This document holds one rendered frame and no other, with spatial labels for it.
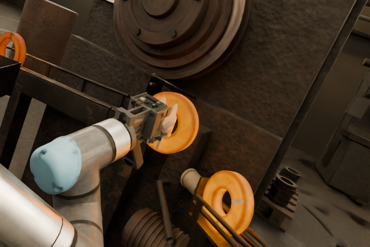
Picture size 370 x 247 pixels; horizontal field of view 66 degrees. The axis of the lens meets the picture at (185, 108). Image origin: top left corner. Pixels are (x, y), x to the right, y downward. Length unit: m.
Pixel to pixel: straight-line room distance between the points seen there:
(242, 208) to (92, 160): 0.37
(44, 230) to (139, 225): 0.52
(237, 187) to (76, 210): 0.37
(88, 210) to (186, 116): 0.32
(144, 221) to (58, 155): 0.48
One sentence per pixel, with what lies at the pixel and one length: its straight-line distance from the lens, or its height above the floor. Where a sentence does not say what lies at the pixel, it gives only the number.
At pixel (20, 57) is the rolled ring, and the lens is 1.45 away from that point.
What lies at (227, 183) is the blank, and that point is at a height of 0.75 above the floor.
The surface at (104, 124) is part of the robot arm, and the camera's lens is 0.51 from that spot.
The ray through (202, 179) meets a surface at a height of 0.71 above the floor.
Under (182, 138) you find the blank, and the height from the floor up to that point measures 0.81.
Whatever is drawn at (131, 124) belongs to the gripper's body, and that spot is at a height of 0.84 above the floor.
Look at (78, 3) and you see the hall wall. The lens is 10.22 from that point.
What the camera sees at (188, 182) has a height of 0.67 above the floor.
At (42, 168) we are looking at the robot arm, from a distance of 0.46.
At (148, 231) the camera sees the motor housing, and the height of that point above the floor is 0.51.
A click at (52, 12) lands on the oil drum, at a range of 3.71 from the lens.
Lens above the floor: 1.00
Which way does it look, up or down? 11 degrees down
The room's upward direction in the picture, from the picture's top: 24 degrees clockwise
